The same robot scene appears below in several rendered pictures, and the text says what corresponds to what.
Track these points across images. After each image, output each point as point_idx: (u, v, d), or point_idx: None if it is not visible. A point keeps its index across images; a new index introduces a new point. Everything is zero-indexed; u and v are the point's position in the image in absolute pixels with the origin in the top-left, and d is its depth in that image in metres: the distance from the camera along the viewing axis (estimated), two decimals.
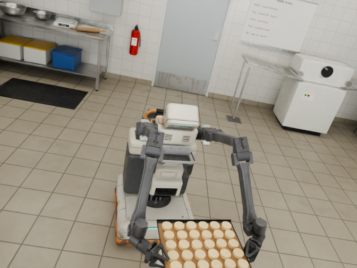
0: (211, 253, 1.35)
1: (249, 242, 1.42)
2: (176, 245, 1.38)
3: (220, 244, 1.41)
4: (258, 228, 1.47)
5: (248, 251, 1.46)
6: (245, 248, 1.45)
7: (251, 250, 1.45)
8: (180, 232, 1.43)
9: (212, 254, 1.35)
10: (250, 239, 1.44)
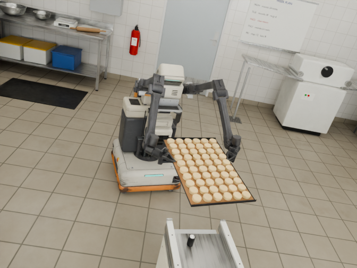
0: (204, 156, 1.92)
1: (228, 151, 2.02)
2: (179, 152, 1.93)
3: (210, 151, 1.98)
4: (235, 141, 2.06)
5: None
6: None
7: (231, 156, 2.04)
8: (180, 144, 1.98)
9: (204, 156, 1.92)
10: (230, 148, 2.02)
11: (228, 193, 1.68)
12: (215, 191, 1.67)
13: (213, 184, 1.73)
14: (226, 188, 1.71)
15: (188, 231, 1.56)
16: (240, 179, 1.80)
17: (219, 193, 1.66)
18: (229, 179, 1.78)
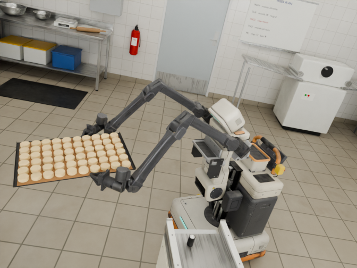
0: (90, 153, 1.71)
1: (103, 172, 1.57)
2: None
3: (101, 158, 1.68)
4: None
5: None
6: None
7: None
8: (108, 139, 1.85)
9: (90, 153, 1.71)
10: (106, 169, 1.56)
11: (25, 162, 1.57)
12: (30, 155, 1.63)
13: (43, 156, 1.65)
14: (34, 162, 1.58)
15: (188, 231, 1.56)
16: (47, 175, 1.50)
17: (26, 156, 1.61)
18: (49, 166, 1.56)
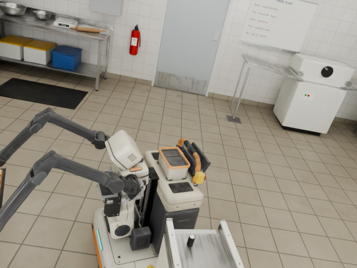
0: None
1: None
2: None
3: None
4: None
5: None
6: None
7: None
8: None
9: None
10: None
11: None
12: None
13: None
14: None
15: (188, 231, 1.56)
16: None
17: None
18: None
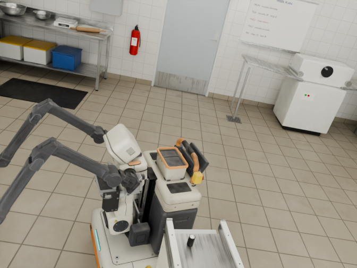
0: None
1: None
2: None
3: None
4: None
5: None
6: None
7: None
8: None
9: None
10: None
11: None
12: None
13: None
14: None
15: (188, 231, 1.56)
16: None
17: None
18: None
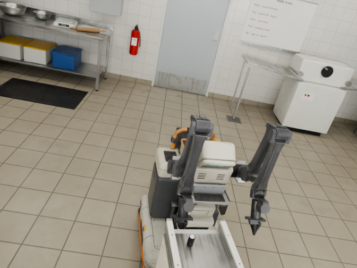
0: None
1: None
2: None
3: None
4: (259, 210, 1.65)
5: None
6: None
7: None
8: None
9: None
10: (245, 218, 1.74)
11: None
12: None
13: None
14: None
15: (188, 231, 1.56)
16: None
17: None
18: None
